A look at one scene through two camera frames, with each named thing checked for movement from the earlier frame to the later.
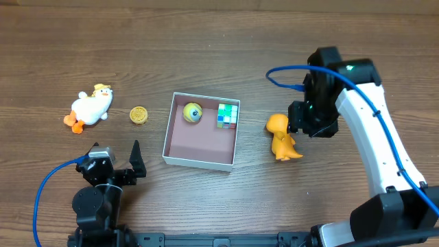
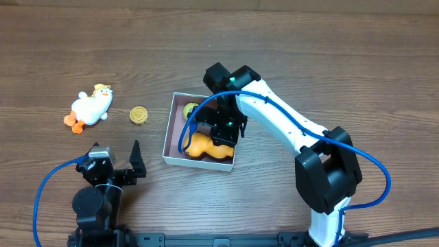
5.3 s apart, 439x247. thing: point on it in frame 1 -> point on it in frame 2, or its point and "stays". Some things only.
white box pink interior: x=202 y=144 stays
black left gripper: x=116 y=175 stays
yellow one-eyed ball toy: x=192 y=112 stays
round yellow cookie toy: x=138 y=115 stays
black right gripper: x=298 y=116 -> x=212 y=127
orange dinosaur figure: x=282 y=143 -> x=201 y=143
